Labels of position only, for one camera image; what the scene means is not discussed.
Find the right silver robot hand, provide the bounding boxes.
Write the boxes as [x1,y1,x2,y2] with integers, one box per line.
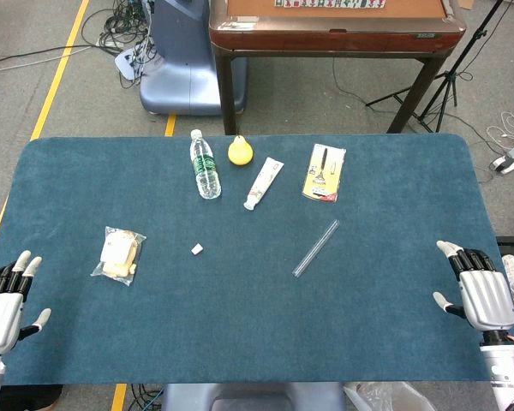
[432,239,514,346]

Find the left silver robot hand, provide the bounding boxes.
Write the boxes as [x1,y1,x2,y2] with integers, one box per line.
[0,250,52,356]

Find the clear plastic tube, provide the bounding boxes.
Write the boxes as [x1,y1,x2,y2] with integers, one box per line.
[291,218,341,278]

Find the blue-grey own robot base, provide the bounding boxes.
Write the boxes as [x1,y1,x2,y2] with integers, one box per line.
[160,382,346,411]

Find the white toothpaste tube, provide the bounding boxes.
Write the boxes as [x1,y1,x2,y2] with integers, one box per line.
[242,156,284,211]

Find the black shoe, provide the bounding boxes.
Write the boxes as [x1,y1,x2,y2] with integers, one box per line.
[0,384,64,411]

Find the bagged bread snack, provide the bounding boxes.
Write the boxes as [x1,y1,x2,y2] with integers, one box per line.
[90,225,147,287]

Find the clear plastic bag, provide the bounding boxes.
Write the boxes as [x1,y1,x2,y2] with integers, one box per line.
[342,380,438,411]

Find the white power strip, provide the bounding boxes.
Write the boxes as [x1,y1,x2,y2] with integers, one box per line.
[490,144,514,175]

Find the yellow razor blister pack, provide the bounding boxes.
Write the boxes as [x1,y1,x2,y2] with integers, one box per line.
[301,143,347,204]

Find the black tripod stand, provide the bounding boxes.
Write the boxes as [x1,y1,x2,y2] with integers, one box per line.
[365,0,514,134]

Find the blue felt table mat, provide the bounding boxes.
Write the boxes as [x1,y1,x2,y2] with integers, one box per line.
[0,133,505,385]

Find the clear plastic water bottle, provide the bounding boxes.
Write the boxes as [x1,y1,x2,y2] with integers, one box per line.
[189,128,223,200]

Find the white socket strip with plugs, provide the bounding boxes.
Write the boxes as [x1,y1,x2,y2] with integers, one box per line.
[114,47,146,80]

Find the yellow pear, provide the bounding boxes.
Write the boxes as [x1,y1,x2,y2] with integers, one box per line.
[227,134,254,166]

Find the brown mahjong table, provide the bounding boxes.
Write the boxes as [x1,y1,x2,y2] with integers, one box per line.
[208,0,467,136]

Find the face-up mahjong tile row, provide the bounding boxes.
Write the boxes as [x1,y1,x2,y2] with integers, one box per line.
[274,0,387,9]

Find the white coiled cable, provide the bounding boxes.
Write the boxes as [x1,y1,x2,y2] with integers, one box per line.
[486,110,514,151]

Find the thin black floor cable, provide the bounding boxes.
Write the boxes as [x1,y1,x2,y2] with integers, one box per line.
[332,57,502,158]

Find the long black floor cable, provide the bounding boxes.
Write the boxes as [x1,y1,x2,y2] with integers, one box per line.
[0,42,95,69]

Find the black floor cable bundle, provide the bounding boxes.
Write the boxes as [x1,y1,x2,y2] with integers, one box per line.
[81,0,158,89]

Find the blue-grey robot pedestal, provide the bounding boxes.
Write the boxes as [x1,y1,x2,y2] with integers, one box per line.
[139,0,247,116]

